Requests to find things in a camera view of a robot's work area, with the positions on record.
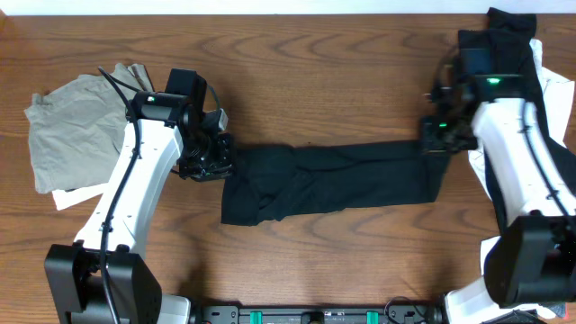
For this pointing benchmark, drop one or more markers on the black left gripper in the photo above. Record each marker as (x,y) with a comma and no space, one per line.
(212,163)

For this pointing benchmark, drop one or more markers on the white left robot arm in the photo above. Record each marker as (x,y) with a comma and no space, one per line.
(102,277)

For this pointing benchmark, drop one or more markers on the white garment in pile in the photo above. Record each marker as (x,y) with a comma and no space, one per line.
(558,93)

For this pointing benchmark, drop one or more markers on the folded beige t-shirt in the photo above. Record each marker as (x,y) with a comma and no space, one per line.
(76,134)

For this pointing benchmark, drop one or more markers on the black garment in pile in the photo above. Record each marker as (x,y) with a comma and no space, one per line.
(510,38)

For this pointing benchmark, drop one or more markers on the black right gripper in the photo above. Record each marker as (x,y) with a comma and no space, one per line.
(429,147)

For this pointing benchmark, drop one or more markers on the folded white garment under beige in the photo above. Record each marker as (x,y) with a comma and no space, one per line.
(65,199)

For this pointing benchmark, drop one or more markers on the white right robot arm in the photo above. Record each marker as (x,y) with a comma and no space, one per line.
(533,261)

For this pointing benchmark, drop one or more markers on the black logo t-shirt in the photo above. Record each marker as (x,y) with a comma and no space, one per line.
(274,182)

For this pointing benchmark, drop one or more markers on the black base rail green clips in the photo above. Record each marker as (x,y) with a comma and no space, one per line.
(398,310)

